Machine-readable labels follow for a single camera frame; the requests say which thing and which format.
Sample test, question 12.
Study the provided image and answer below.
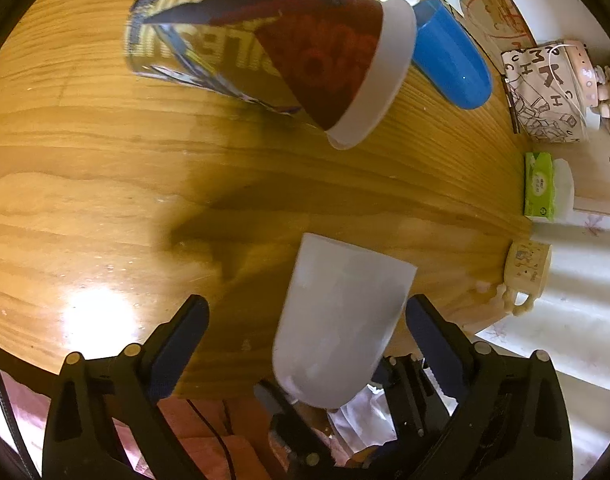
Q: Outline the cream mug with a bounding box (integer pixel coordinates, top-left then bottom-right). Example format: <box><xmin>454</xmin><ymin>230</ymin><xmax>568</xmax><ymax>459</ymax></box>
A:
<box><xmin>496</xmin><ymin>240</ymin><xmax>554</xmax><ymax>317</ymax></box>

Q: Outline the white crumpled paper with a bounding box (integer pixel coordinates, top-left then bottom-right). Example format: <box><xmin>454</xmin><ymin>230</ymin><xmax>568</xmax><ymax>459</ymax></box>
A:
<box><xmin>329</xmin><ymin>384</ymin><xmax>402</xmax><ymax>450</ymax></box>

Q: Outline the white thin cable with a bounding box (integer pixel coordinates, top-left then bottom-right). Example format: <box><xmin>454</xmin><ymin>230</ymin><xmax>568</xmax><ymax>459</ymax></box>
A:
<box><xmin>505</xmin><ymin>42</ymin><xmax>602</xmax><ymax>133</ymax></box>

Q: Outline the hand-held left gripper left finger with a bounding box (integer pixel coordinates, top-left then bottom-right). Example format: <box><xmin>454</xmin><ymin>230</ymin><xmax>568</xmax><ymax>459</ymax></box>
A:
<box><xmin>42</xmin><ymin>295</ymin><xmax>211</xmax><ymax>480</ymax></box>

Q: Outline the black thin cable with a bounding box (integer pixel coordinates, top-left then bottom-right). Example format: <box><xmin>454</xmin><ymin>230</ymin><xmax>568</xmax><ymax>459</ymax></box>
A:
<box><xmin>186</xmin><ymin>399</ymin><xmax>237</xmax><ymax>480</ymax></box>

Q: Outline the blue plastic cup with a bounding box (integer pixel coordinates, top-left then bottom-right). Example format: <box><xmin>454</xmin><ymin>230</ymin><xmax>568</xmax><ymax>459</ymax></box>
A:
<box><xmin>410</xmin><ymin>0</ymin><xmax>494</xmax><ymax>111</ymax></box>

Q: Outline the letter print pouch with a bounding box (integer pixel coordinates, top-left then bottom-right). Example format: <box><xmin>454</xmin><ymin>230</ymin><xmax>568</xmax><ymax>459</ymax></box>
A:
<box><xmin>501</xmin><ymin>39</ymin><xmax>599</xmax><ymax>144</ymax></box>

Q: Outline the dark stick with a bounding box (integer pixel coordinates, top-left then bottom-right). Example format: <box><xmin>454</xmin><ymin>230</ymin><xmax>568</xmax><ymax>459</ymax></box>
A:
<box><xmin>504</xmin><ymin>79</ymin><xmax>522</xmax><ymax>135</ymax></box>

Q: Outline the black ribbed cable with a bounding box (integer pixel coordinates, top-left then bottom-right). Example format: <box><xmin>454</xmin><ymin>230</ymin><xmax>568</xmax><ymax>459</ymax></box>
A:
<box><xmin>0</xmin><ymin>337</ymin><xmax>38</xmax><ymax>480</ymax></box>

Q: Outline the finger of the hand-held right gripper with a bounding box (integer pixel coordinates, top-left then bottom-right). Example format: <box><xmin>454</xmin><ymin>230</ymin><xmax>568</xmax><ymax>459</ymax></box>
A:
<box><xmin>377</xmin><ymin>352</ymin><xmax>436</xmax><ymax>438</ymax></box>
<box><xmin>254</xmin><ymin>380</ymin><xmax>336</xmax><ymax>468</ymax></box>

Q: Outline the cardboard box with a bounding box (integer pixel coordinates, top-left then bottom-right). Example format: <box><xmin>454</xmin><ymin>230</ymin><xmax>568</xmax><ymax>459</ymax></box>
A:
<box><xmin>459</xmin><ymin>0</ymin><xmax>536</xmax><ymax>55</ymax></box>

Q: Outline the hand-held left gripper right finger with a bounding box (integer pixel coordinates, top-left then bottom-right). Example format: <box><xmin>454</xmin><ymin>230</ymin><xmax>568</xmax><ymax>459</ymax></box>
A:
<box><xmin>405</xmin><ymin>293</ymin><xmax>574</xmax><ymax>480</ymax></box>

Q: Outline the white frosted cup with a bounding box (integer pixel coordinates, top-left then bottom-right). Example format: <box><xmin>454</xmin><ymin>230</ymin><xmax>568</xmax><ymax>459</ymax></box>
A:
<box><xmin>272</xmin><ymin>232</ymin><xmax>419</xmax><ymax>409</ymax></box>

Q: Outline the green tissue pack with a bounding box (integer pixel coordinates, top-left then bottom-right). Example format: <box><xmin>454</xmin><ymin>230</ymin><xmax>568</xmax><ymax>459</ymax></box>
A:
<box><xmin>523</xmin><ymin>152</ymin><xmax>576</xmax><ymax>223</ymax></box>

